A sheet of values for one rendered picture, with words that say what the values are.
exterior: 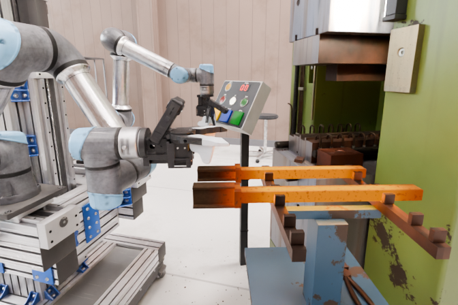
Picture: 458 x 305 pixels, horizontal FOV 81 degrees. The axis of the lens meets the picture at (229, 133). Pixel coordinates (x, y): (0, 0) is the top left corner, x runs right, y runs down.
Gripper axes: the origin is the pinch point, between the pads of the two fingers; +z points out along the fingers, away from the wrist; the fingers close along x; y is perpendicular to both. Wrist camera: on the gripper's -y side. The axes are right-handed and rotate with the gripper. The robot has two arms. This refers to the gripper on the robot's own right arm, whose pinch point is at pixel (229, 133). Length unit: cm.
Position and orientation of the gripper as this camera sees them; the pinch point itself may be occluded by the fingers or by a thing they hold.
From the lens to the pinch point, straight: 62.2
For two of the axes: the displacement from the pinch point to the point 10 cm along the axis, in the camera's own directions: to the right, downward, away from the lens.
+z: 10.0, -0.1, 0.4
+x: 0.4, 2.1, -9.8
